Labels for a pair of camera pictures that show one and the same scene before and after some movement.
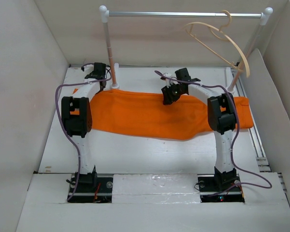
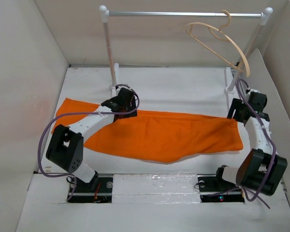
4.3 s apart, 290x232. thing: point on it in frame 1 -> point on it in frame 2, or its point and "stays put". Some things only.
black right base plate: (219, 190) stays put
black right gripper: (167, 96) -> (236, 104)
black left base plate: (89, 189) stays put
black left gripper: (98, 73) -> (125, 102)
